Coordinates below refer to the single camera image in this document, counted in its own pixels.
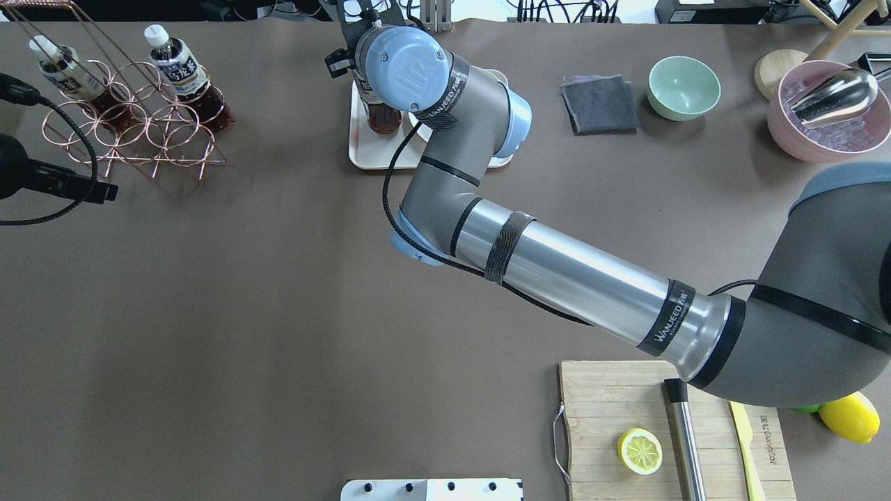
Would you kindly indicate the copper wire bottle rack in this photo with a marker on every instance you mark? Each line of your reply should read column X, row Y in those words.
column 161, row 110

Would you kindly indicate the tea bottle in rack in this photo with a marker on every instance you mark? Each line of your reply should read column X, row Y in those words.
column 88, row 88
column 188, row 79

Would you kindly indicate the yellow plastic knife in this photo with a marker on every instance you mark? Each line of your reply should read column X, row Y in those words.
column 745, row 435

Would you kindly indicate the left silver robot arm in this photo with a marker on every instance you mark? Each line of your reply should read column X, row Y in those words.
column 21, row 172

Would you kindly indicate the metal ice scoop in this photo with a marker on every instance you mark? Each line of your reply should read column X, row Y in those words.
column 845, row 94

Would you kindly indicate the aluminium frame post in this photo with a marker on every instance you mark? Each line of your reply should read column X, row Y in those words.
column 436, row 15

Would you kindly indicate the cream serving tray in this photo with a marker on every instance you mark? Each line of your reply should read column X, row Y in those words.
column 370, row 151

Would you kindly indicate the metal muddler black tip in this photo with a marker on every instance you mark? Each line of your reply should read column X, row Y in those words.
column 681, row 421

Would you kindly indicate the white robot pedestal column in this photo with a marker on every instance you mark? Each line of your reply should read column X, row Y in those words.
column 475, row 488

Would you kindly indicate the half lemon slice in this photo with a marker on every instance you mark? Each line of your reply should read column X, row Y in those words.
column 640, row 451

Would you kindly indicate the yellow lemon near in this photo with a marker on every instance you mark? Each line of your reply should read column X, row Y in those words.
column 852, row 417

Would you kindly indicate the green lime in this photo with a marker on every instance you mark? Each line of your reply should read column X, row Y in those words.
column 807, row 409

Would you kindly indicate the tea bottle white cap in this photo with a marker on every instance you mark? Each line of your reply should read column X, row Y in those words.
column 382, row 119

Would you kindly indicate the green ceramic bowl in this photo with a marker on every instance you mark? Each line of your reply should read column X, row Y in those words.
column 681, row 88

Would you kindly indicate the grey folded cloth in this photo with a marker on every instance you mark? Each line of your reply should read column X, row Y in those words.
column 600, row 104

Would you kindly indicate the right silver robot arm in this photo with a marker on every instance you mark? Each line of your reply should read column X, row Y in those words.
column 814, row 328

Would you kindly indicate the wooden cutting board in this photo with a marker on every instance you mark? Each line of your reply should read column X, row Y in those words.
column 603, row 399

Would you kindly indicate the white round plate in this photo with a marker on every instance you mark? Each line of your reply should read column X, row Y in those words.
column 424, row 132

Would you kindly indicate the pink bowl with ice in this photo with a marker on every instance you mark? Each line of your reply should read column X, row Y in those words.
column 827, row 144

